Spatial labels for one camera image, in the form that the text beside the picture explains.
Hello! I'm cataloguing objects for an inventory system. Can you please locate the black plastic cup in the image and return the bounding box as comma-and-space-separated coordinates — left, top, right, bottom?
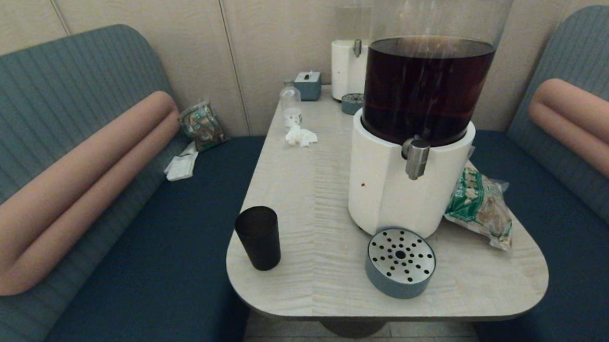
234, 205, 282, 272

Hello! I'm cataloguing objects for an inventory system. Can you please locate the silver dispenser tap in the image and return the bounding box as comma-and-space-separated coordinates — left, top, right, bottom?
401, 136, 433, 181

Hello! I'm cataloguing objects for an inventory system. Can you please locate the crumpled white tissue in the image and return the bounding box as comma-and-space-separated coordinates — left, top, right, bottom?
284, 123, 318, 148

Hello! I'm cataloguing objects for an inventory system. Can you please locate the clear plastic bottle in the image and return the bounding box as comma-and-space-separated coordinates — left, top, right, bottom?
279, 79, 303, 129

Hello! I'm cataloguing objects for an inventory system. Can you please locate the small round drip tray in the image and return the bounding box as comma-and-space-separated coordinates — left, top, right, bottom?
340, 92, 365, 116

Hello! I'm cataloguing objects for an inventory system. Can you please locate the blue grey tissue box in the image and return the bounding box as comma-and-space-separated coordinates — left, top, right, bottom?
294, 70, 323, 102

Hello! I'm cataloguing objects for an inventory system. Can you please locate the large dispenser with dark tea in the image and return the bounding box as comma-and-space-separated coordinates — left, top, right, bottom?
337, 0, 539, 243

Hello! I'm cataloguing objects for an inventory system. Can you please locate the small white drink dispenser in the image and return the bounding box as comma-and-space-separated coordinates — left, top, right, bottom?
326, 0, 379, 102

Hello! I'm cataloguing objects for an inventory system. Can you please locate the brown green snack bag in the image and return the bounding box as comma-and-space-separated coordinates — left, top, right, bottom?
177, 99, 230, 153

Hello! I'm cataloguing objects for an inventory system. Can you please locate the white napkin pack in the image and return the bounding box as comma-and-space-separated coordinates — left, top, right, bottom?
162, 141, 201, 182

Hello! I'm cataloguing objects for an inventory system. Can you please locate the round perforated drip tray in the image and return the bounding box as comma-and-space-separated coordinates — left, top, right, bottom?
363, 225, 439, 302

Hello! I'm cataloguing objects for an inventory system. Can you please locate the green white snack bag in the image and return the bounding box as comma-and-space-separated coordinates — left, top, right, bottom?
441, 159, 514, 254

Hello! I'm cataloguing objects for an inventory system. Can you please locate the teal bench with long bolster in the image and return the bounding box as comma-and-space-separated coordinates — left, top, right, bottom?
0, 17, 277, 342

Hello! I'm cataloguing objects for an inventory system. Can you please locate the long pink bolster cushion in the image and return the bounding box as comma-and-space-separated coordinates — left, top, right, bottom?
0, 90, 189, 296

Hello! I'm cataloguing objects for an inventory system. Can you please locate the teal bench with short bolster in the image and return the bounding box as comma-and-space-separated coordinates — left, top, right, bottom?
458, 4, 609, 342

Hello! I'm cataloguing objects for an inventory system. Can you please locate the short pink bolster cushion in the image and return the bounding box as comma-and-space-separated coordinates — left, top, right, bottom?
527, 75, 609, 209

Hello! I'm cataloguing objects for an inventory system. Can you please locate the dark table pedestal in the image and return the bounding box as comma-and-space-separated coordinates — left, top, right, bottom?
320, 317, 389, 340

